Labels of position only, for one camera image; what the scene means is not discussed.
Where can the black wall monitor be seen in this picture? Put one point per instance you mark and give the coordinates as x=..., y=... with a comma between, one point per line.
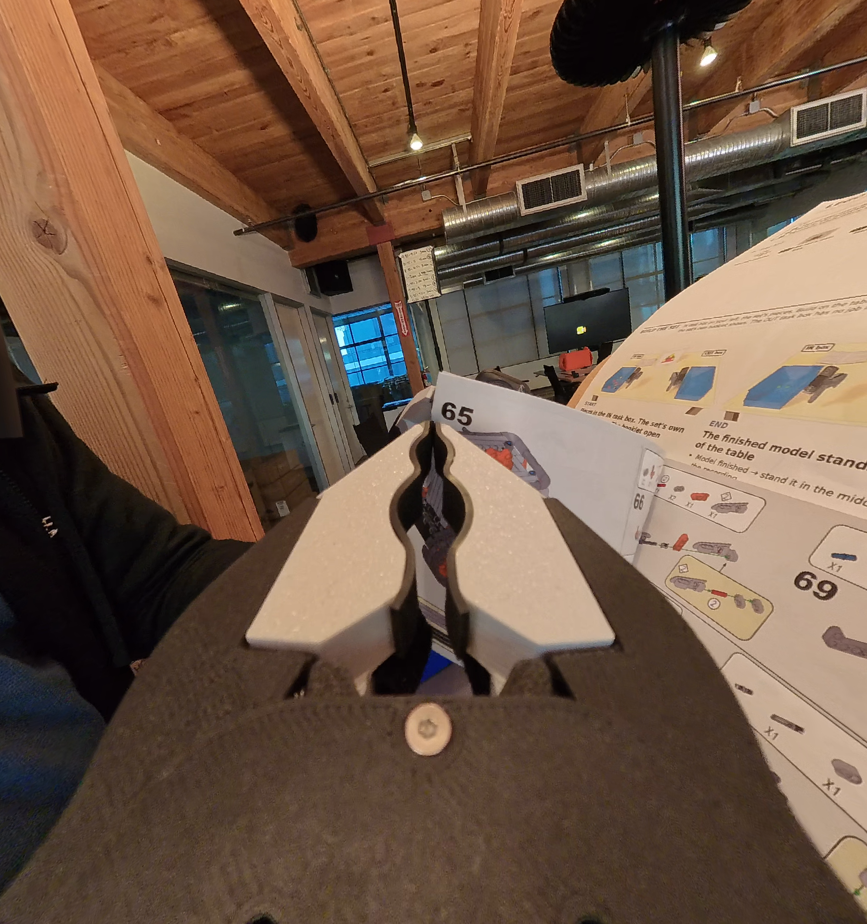
x=588, y=321

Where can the black pole with round disc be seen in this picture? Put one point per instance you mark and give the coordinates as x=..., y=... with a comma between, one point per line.
x=670, y=180

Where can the black box speaker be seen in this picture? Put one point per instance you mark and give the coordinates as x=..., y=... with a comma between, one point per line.
x=330, y=278

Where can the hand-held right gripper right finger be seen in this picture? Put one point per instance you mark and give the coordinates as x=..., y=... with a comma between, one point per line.
x=534, y=570

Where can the white instruction booklet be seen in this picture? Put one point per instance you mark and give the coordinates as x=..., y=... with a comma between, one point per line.
x=570, y=440

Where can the ceiling spot lamp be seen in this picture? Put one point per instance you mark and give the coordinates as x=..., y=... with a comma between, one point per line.
x=707, y=55
x=416, y=141

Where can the white wall chart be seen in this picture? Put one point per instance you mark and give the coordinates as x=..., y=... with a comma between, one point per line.
x=420, y=273

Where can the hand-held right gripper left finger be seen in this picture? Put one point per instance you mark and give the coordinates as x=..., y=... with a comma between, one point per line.
x=332, y=570

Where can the silver duct with vent grilles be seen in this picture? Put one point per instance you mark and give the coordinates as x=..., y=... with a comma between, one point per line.
x=693, y=155

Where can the wooden support post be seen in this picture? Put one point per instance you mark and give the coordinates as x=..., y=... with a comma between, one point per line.
x=79, y=252

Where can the round black speaker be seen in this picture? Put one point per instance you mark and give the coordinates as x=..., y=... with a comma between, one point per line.
x=304, y=222

